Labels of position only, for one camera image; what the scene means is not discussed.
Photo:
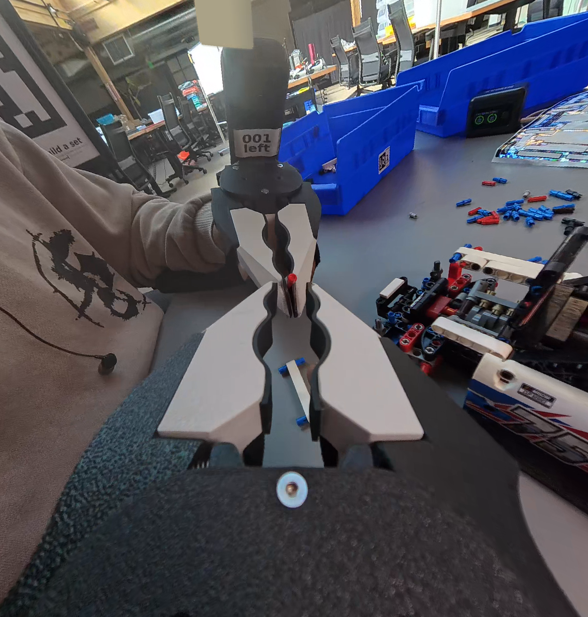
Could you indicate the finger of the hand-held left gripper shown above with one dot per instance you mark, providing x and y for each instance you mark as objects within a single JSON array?
[
  {"x": 250, "y": 241},
  {"x": 301, "y": 241}
]

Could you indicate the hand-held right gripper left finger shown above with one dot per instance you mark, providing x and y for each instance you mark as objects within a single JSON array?
[{"x": 216, "y": 376}]

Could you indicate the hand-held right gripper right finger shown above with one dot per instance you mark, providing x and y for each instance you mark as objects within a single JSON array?
[{"x": 366, "y": 381}]

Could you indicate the white brick beam with pins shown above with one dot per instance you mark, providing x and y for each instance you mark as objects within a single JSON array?
[{"x": 298, "y": 385}]

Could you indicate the person's left forearm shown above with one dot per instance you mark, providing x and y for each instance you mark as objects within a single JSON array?
[{"x": 168, "y": 231}]

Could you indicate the black office chair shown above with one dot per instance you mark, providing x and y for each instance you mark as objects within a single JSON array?
[
  {"x": 368, "y": 48},
  {"x": 171, "y": 120},
  {"x": 125, "y": 154},
  {"x": 343, "y": 58},
  {"x": 401, "y": 33}
]

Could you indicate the blue plastic bin with tag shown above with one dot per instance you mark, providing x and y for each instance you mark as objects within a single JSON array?
[{"x": 371, "y": 144}]

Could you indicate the toy brick race car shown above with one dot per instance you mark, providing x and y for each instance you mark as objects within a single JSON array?
[{"x": 515, "y": 390}]

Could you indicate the person in beige hoodie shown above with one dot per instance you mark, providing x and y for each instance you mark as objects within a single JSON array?
[{"x": 33, "y": 385}]

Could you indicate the pile of blue red pins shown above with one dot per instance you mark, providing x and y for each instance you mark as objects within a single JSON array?
[{"x": 515, "y": 212}]

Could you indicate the black device with green rings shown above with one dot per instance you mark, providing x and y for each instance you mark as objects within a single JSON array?
[{"x": 496, "y": 113}]

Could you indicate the black and white tag poster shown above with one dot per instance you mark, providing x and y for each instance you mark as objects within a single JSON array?
[{"x": 14, "y": 72}]

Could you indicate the pale flat sheet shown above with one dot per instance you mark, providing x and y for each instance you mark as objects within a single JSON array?
[{"x": 564, "y": 544}]

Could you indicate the black brick connector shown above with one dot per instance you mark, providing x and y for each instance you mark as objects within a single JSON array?
[{"x": 572, "y": 225}]

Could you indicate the shiny sticker sheet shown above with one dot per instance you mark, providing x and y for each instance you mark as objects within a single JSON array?
[{"x": 559, "y": 135}]

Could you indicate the long blue plastic bin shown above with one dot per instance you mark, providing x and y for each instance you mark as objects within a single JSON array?
[{"x": 554, "y": 53}]

